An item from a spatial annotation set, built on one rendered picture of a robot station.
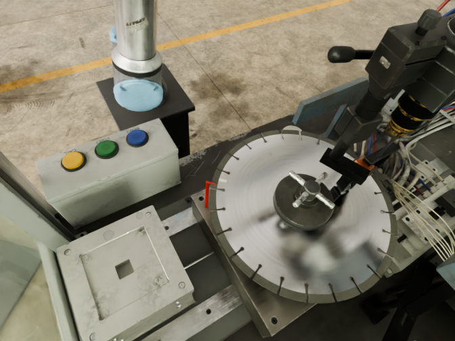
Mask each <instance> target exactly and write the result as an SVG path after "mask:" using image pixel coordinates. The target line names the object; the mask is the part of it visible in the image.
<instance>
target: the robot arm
mask: <svg viewBox="0 0 455 341"><path fill-rule="evenodd" d="M113 3H114V17H115V25H114V26H113V27H112V28H111V29H110V41H111V42H112V47H113V50H112V53H111V57H112V69H113V75H114V89H113V91H114V96H115V99H116V101H117V102H118V103H119V104H120V105H121V106H122V107H125V108H126V109H128V110H132V111H136V112H145V111H148V110H152V109H155V108H157V107H159V106H161V105H162V104H163V103H164V102H165V101H166V99H167V96H168V91H167V85H166V83H165V81H164V79H163V77H162V63H163V58H162V56H161V54H160V52H159V51H158V50H157V49H156V33H157V11H158V0H113Z"/></svg>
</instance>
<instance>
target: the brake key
mask: <svg viewBox="0 0 455 341"><path fill-rule="evenodd" d="M128 140H129V143H131V144H133V145H140V144H142V143H143V142H145V140H146V134H145V133H144V132H143V131H142V130H139V129H137V130H133V131H131V132H130V133H129V134H128Z"/></svg>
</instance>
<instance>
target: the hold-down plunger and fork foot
mask: <svg viewBox="0 0 455 341"><path fill-rule="evenodd" d="M379 62H380V63H381V64H382V65H383V66H384V67H385V68H386V69H388V67H389V66H390V65H391V63H390V62H389V61H388V60H387V59H386V58H384V57H383V56H382V57H381V59H380V60H379ZM390 95H391V93H389V94H387V95H386V96H384V99H387V98H388V97H389V96H390ZM350 147H351V145H346V143H345V142H344V141H343V140H342V139H341V137H340V139H339V140H338V141H337V144H336V145H335V146H334V148H333V149H330V148H329V147H328V148H327V150H326V151H325V152H324V154H323V156H322V157H321V158H320V161H319V162H321V163H322V164H324V165H326V166H327V167H329V168H331V169H332V170H334V171H336V172H338V173H340V174H341V175H342V176H341V178H340V179H339V180H338V181H337V182H336V184H337V185H338V187H339V189H340V190H341V191H342V192H344V191H345V190H346V189H347V188H348V187H349V185H350V184H351V187H350V189H353V187H354V186H355V185H356V184H358V185H362V184H363V183H364V181H365V180H366V179H367V177H368V175H369V174H370V170H368V169H367V168H365V167H363V166H361V165H359V164H358V163H356V162H354V161H352V160H350V159H348V158H347V157H345V156H344V155H345V153H346V152H347V150H348V149H349V148H350Z"/></svg>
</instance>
